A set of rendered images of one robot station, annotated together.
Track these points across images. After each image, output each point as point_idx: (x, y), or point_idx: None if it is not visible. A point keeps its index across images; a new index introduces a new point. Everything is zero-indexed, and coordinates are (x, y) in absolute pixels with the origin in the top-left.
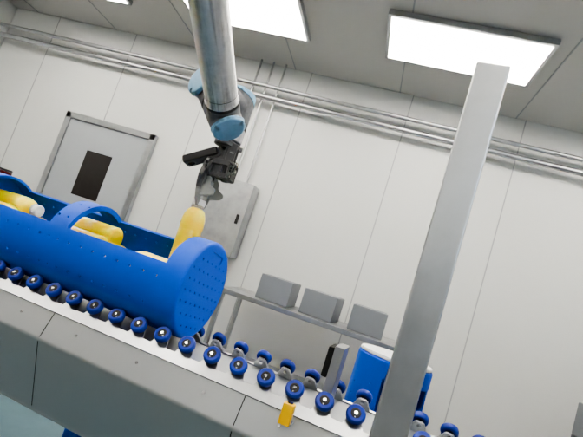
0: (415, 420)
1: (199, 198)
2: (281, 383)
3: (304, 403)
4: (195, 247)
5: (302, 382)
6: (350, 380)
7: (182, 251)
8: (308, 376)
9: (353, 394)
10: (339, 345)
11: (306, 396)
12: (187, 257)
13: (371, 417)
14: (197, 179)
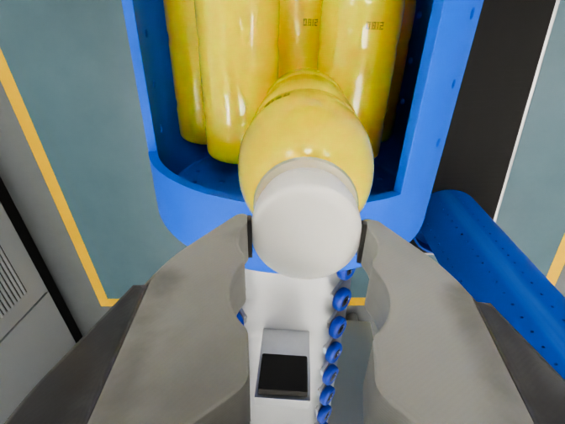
0: (317, 408)
1: (247, 257)
2: (308, 288)
3: (261, 317)
4: (180, 228)
5: (335, 310)
6: (564, 338)
7: (161, 192)
8: (329, 323)
9: (522, 335)
10: (273, 400)
11: (293, 315)
12: (161, 211)
13: (314, 368)
14: (79, 345)
